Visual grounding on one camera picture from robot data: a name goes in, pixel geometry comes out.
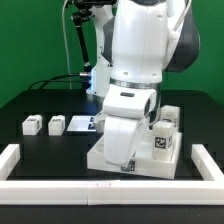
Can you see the white U-shaped fence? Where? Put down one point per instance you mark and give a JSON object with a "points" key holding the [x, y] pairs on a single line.
{"points": [[208, 191]]}

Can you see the white square tabletop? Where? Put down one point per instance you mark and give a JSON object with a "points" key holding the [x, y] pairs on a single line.
{"points": [[142, 163]]}

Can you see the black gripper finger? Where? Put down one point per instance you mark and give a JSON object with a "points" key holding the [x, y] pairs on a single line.
{"points": [[130, 167]]}

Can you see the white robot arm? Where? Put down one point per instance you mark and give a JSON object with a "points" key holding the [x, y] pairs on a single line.
{"points": [[149, 37]]}

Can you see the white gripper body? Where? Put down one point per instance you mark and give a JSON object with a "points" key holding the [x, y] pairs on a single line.
{"points": [[127, 110]]}

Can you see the white marker sheet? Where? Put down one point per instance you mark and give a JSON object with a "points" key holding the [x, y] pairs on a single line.
{"points": [[81, 124]]}

